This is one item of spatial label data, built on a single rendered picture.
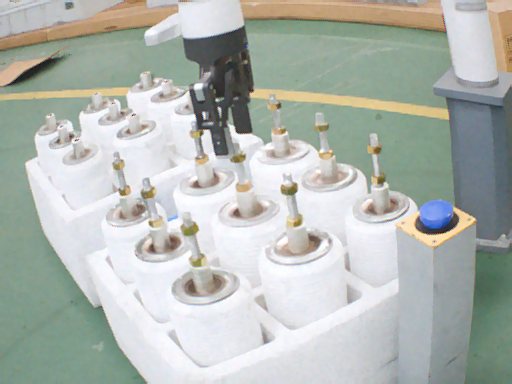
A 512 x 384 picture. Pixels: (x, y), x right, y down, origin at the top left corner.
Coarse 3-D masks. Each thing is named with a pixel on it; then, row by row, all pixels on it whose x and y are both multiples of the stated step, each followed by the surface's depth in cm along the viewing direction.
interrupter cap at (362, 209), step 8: (392, 192) 96; (360, 200) 96; (368, 200) 95; (392, 200) 94; (400, 200) 94; (408, 200) 93; (352, 208) 94; (360, 208) 94; (368, 208) 94; (392, 208) 93; (400, 208) 92; (408, 208) 92; (360, 216) 92; (368, 216) 92; (376, 216) 91; (384, 216) 91; (392, 216) 90; (400, 216) 91
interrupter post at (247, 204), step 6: (240, 192) 97; (246, 192) 97; (252, 192) 97; (240, 198) 97; (246, 198) 97; (252, 198) 97; (240, 204) 98; (246, 204) 97; (252, 204) 98; (240, 210) 98; (246, 210) 98; (252, 210) 98; (246, 216) 98
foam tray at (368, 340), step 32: (96, 256) 110; (96, 288) 112; (128, 288) 101; (256, 288) 96; (352, 288) 92; (384, 288) 90; (128, 320) 96; (320, 320) 87; (352, 320) 87; (384, 320) 90; (128, 352) 111; (160, 352) 86; (256, 352) 84; (288, 352) 84; (320, 352) 86; (352, 352) 89; (384, 352) 92
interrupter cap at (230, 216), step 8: (232, 200) 102; (256, 200) 101; (264, 200) 100; (272, 200) 100; (224, 208) 100; (232, 208) 100; (264, 208) 99; (272, 208) 98; (224, 216) 98; (232, 216) 98; (240, 216) 98; (248, 216) 98; (256, 216) 97; (264, 216) 97; (272, 216) 96; (224, 224) 97; (232, 224) 96; (240, 224) 96; (248, 224) 95; (256, 224) 96
